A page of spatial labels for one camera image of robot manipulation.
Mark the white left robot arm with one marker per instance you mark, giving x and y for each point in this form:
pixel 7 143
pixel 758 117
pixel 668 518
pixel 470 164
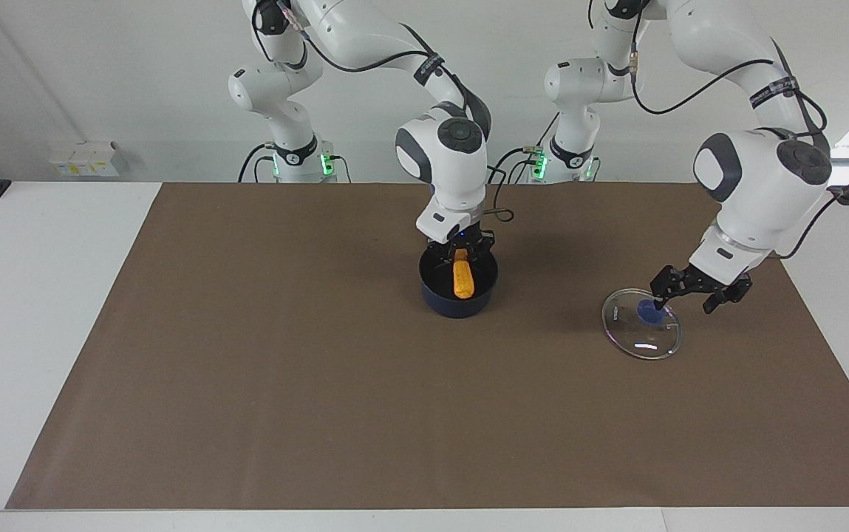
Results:
pixel 757 192

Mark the glass lid with blue knob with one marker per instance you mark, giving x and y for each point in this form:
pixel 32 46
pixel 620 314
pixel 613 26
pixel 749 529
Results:
pixel 638 340

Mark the dark blue saucepan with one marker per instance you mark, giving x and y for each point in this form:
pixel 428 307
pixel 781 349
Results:
pixel 457 309

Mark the brown table mat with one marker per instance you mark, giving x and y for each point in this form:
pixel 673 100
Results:
pixel 321 414

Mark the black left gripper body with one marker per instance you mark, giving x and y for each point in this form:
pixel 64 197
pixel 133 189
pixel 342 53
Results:
pixel 705 281

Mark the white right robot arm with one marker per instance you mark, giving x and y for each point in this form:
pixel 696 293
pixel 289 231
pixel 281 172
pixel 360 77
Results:
pixel 446 177

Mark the white wall power strip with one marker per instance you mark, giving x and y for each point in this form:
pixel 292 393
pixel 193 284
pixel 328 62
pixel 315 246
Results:
pixel 84 159

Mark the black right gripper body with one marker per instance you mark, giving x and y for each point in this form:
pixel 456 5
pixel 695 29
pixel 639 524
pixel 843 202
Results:
pixel 468 240

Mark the orange corn cob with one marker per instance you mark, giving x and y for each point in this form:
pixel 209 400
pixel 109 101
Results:
pixel 462 281

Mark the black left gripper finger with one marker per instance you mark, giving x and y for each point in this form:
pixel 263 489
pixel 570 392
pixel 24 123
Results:
pixel 734 292
pixel 666 284

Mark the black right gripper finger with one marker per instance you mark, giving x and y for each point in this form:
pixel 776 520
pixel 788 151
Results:
pixel 436 260
pixel 485 251

